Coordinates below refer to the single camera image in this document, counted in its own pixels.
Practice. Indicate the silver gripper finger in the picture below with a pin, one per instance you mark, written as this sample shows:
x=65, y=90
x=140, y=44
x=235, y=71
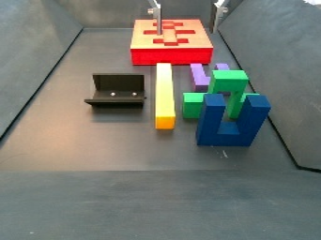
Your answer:
x=156, y=12
x=220, y=9

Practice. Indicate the purple U-shaped block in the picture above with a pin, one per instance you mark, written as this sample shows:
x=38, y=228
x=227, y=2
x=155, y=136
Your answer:
x=199, y=78

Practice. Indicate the red slotted board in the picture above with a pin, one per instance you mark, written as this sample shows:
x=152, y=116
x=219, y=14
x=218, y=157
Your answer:
x=183, y=45

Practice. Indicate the black angled fixture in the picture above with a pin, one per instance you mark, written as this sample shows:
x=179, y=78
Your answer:
x=119, y=89

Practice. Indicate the green U-shaped block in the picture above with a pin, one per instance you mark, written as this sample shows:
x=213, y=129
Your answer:
x=224, y=81

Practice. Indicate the yellow long bar block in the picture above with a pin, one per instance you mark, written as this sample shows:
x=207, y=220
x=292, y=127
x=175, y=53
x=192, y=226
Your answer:
x=165, y=111

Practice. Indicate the blue U-shaped block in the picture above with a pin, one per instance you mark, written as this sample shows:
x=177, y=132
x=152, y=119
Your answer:
x=216, y=132

